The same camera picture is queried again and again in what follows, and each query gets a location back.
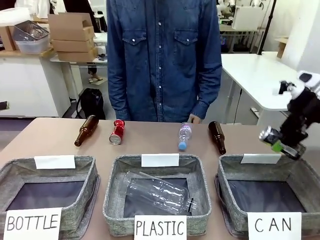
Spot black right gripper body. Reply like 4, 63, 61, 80
279, 94, 316, 149

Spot black drink can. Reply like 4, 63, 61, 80
258, 125, 306, 161

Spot grey basket labelled can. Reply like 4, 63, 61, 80
214, 152, 320, 238

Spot white paper label CAN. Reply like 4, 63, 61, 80
247, 211, 303, 240

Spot crushed red drink can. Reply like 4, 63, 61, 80
108, 119, 126, 146

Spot grey basket labelled plastic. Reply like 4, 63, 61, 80
102, 153, 213, 237

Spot grey basket labelled bottle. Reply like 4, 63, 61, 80
0, 155, 101, 240

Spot person's left hand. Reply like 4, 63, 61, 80
187, 113, 202, 124

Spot blank white card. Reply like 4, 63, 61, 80
240, 153, 283, 165
34, 154, 76, 170
141, 153, 180, 168

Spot white rounded table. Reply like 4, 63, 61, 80
220, 51, 305, 127

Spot brown glass bottle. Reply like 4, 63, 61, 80
208, 120, 227, 155
73, 114, 100, 148

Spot small open cardboard box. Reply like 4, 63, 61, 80
274, 36, 290, 60

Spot small blue-capped plastic bottle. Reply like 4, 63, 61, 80
177, 121, 194, 152

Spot white box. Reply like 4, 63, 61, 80
233, 4, 270, 30

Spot large clear plastic bottle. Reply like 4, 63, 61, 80
123, 170, 199, 216

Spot white paper label PLASTIC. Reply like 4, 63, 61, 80
133, 214, 188, 240

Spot person in denim shirt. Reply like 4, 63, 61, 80
106, 0, 223, 123

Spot black backpack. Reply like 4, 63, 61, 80
75, 87, 106, 121

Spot background person's feet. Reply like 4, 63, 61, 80
87, 66, 104, 84

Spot flat cardboard box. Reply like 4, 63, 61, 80
56, 47, 99, 63
51, 37, 96, 53

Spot large open cardboard box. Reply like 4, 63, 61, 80
47, 12, 95, 41

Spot white desk with panel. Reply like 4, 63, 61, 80
0, 48, 85, 118

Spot white paper label BOTTLE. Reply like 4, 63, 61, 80
4, 207, 63, 240

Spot clear plastic storage bin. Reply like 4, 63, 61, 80
12, 20, 50, 55

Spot brown cardboard box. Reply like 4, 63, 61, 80
0, 24, 20, 52

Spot black white wrist camera mount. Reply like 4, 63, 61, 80
278, 80, 305, 100

